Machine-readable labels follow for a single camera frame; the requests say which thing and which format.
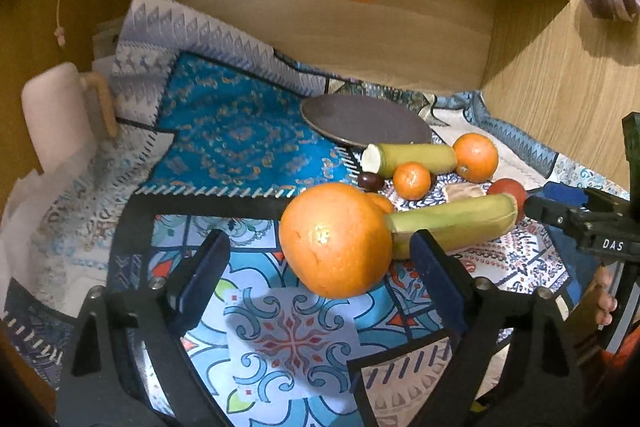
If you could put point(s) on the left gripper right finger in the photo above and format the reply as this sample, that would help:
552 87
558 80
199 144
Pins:
450 287

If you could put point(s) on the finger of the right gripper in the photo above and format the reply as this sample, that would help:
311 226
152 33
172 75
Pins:
569 217
571 195

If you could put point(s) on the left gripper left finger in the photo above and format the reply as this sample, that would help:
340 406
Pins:
191 285

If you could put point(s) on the long green banana piece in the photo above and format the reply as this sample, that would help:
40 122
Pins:
455 225

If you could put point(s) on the medium orange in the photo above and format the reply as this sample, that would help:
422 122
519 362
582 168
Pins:
477 157

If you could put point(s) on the peeled grapefruit segment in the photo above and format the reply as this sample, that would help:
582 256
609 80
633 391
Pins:
462 190

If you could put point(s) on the small tangerine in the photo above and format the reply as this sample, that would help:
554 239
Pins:
382 202
412 181

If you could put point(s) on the large orange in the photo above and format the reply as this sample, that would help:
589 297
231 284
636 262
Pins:
336 240

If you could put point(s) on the short green banana piece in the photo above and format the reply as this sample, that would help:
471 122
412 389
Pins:
384 159

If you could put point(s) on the right hand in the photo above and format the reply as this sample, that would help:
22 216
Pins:
606 303

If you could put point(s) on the patterned patchwork cloth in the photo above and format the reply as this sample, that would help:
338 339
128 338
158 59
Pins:
211 138

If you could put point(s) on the dark round plate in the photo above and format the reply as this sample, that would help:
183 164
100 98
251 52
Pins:
359 120

